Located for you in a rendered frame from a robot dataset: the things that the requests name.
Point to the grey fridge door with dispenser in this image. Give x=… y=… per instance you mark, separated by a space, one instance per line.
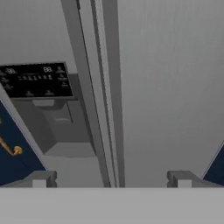
x=35 y=46

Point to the plain grey fridge door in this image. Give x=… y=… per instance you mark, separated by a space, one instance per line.
x=172 y=87

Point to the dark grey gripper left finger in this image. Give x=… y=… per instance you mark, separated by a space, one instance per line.
x=43 y=178

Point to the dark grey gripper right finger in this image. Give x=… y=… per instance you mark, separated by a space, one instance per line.
x=180 y=178

